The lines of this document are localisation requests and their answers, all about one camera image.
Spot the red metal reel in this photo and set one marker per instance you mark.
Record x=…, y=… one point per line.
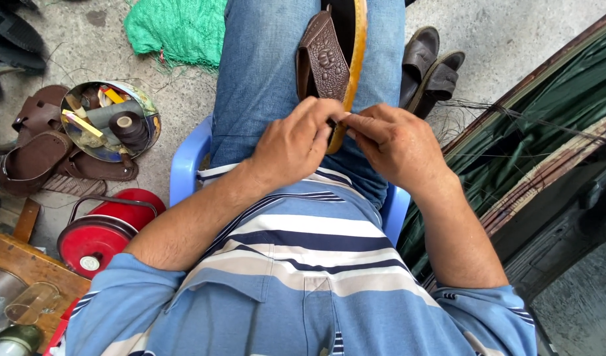
x=97, y=240

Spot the green glass bottle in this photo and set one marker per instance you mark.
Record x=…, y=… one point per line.
x=16, y=338

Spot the grey rolled cloth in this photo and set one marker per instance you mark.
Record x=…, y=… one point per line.
x=112, y=112

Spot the clear plastic cup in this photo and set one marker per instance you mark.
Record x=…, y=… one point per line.
x=33, y=302

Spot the person's left hand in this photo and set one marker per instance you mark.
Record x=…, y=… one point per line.
x=283, y=148

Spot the dark brown thread spool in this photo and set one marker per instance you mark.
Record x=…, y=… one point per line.
x=129, y=128

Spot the round metal tin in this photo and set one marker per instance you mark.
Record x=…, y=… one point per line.
x=144, y=106

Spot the red plastic tray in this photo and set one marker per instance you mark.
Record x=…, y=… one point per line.
x=60, y=329

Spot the black metal frame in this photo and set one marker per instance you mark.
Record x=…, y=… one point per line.
x=569, y=222

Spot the striped blue polo shirt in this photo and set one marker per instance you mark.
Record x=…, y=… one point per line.
x=303, y=287

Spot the ribbed brown rubber sole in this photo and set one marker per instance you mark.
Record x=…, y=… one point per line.
x=75, y=185

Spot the black thread strands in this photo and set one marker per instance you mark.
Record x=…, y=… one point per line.
x=481, y=108

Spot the pile of black shoes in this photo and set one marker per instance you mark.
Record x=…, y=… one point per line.
x=13, y=39

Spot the brown embossed leather sandal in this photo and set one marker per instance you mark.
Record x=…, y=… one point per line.
x=327, y=59

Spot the wooden box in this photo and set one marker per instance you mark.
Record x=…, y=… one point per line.
x=33, y=264

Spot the blue jeans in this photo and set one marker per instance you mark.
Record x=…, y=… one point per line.
x=263, y=74

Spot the blue plastic chair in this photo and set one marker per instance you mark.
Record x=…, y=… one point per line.
x=186, y=163

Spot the brown cutout leather sandal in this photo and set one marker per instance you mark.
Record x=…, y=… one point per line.
x=38, y=111

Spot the person's right hand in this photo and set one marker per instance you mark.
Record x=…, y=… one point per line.
x=401, y=148

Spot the green tarp with bamboo blind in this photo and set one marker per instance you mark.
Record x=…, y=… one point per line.
x=530, y=118

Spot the brown suede sandal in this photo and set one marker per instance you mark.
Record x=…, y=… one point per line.
x=33, y=160

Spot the green mesh net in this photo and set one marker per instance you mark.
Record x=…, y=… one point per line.
x=179, y=29

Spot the long yellow wax stick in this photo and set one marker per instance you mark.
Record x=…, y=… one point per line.
x=81, y=123

